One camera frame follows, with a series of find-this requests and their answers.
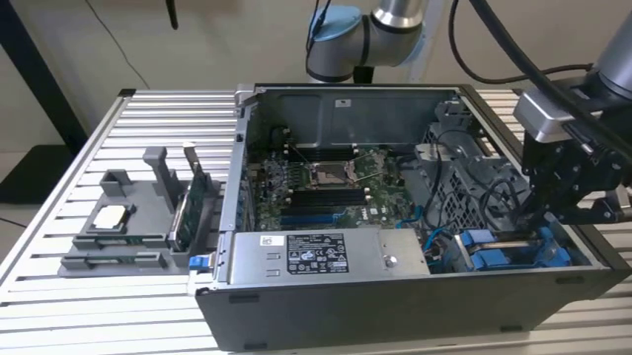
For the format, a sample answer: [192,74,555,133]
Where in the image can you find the metal drive cage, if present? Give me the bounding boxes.
[398,121,593,277]

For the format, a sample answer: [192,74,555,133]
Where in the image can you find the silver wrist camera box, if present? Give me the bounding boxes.
[511,87,601,145]

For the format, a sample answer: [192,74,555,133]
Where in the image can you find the blue expansion slot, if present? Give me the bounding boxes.
[279,216,347,228]

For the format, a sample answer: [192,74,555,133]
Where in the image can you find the metal socket cover frame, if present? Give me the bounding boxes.
[347,150,391,182]

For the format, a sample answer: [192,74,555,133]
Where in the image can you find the coloured power wire bundle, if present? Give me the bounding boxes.
[422,242,449,262]

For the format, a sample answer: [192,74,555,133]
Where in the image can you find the blue disk wire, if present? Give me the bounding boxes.
[396,217,458,260]

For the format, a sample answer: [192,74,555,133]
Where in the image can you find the black wire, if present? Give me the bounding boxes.
[423,127,467,223]
[478,175,539,232]

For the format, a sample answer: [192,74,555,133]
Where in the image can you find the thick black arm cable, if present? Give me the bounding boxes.
[449,0,609,126]

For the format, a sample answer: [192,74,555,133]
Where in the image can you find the green motherboard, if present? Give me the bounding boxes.
[244,142,422,232]

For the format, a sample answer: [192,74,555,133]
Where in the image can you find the thin black wall cable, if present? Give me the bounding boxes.
[81,0,149,90]

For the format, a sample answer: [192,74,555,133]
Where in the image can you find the black hanging rod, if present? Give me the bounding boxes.
[164,0,180,30]

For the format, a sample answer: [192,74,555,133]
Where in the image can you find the grey parts rack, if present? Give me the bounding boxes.
[57,145,228,279]

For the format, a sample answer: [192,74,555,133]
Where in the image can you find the green graphics card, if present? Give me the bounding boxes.
[165,141,213,253]

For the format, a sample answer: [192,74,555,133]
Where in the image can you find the thin metal locking lever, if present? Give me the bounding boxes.
[290,143,314,166]

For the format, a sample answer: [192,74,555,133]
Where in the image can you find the black expansion slot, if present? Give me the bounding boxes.
[283,206,350,217]

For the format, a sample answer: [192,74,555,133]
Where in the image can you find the hard disk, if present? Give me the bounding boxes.
[457,226,571,273]

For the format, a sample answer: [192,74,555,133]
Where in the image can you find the silver CPU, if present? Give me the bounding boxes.
[92,204,135,230]

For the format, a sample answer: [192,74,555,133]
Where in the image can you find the black PC case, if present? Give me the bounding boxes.
[189,82,632,352]

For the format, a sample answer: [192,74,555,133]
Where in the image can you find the green RAM stick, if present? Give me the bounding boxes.
[80,253,145,268]

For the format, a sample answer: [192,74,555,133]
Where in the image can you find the silver power supply unit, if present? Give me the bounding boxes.
[216,226,431,286]

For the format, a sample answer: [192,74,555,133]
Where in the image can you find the CPU socket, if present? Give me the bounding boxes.
[304,160,354,188]

